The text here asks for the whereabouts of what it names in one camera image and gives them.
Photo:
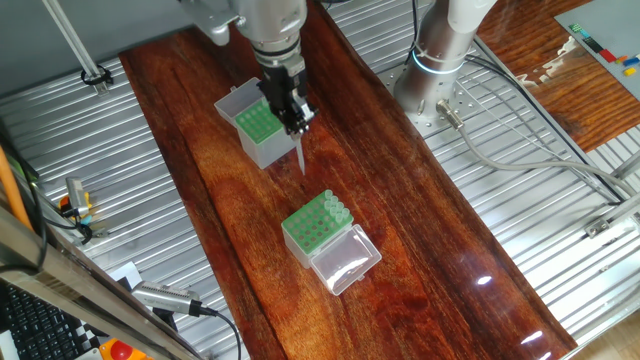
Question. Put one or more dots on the red block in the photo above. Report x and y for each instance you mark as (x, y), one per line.
(607, 55)

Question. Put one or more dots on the yellow block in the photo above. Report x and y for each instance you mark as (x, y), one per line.
(629, 71)

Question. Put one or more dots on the aluminium profile bar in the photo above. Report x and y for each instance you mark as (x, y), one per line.
(627, 207)
(627, 167)

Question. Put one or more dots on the orange block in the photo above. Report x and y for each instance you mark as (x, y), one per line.
(621, 59)

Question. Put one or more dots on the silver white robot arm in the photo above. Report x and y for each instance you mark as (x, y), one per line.
(272, 25)

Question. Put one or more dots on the black block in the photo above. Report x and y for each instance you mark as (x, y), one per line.
(592, 45)

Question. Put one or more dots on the black keyboard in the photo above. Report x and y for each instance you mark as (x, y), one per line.
(35, 330)

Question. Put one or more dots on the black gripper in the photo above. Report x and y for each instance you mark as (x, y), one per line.
(282, 92)

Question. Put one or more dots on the grey board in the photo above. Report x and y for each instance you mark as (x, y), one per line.
(610, 25)

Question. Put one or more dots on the scuffed brown wooden board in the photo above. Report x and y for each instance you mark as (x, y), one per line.
(550, 90)

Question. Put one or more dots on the black camera stand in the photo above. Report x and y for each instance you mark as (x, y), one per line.
(165, 320)

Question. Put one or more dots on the teal block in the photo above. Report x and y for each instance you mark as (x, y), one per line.
(584, 34)

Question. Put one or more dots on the small silver camera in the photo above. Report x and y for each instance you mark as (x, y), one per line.
(77, 195)

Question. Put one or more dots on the green block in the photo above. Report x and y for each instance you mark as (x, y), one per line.
(575, 27)

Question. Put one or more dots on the aluminium pole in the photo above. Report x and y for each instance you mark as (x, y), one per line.
(75, 45)

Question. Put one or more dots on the glossy brown wooden board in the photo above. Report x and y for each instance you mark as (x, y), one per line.
(425, 300)

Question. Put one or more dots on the long silver depth camera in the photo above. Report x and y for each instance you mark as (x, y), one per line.
(165, 297)

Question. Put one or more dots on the yellow button box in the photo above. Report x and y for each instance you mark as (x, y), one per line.
(142, 356)

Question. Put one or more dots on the steel frame bar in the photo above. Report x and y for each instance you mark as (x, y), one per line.
(75, 280)

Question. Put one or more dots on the tall translucent green tip box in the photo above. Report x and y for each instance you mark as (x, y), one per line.
(260, 150)

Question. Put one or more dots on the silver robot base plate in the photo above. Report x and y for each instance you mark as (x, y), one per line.
(465, 100)

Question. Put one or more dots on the low green rack tip box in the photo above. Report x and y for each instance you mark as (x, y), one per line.
(315, 225)

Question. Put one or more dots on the aluminium corner bracket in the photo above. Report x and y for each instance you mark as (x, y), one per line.
(597, 227)

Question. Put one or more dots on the blue block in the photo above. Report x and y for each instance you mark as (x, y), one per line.
(631, 61)

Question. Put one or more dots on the orange pole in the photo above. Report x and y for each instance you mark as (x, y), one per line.
(12, 195)

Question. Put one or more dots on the orange yellow plastic object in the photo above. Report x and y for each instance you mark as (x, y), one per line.
(63, 203)

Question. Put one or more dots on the white paper sheet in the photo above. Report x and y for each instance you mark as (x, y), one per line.
(127, 274)

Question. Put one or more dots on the red emergency stop button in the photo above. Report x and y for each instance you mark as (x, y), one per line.
(121, 351)

